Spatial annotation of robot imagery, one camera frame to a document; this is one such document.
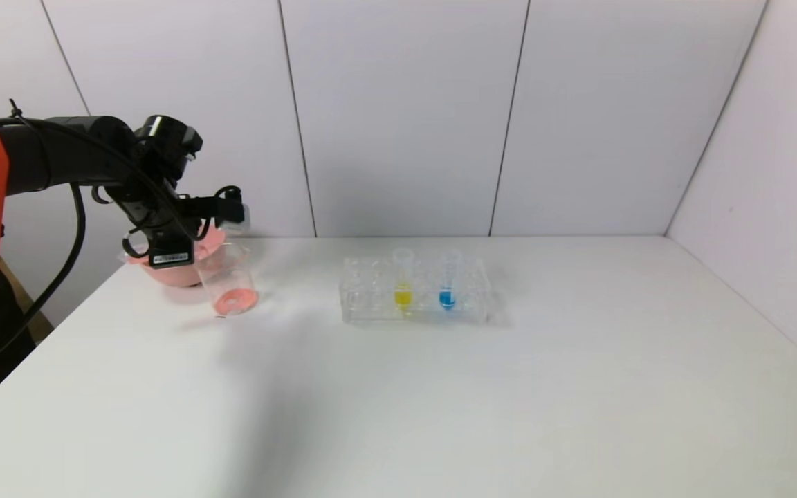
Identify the clear plastic test tube rack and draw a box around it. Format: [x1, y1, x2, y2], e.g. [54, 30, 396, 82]
[340, 255, 491, 325]

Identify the clear glass beaker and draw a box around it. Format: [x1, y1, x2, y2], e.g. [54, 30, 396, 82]
[194, 241, 260, 318]

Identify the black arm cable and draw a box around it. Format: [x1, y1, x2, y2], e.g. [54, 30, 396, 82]
[0, 183, 89, 369]

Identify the test tube with red pigment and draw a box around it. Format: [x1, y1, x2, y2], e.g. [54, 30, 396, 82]
[120, 225, 235, 268]

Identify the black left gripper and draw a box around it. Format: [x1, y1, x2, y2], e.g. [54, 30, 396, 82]
[135, 204, 201, 269]

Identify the test tube with yellow pigment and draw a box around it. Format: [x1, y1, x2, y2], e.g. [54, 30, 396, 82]
[391, 246, 415, 316]

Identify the test tube with blue pigment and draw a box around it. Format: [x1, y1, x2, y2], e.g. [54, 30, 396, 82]
[437, 248, 459, 312]

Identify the pink bowl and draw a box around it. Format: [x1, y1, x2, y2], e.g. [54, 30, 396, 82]
[125, 225, 228, 288]

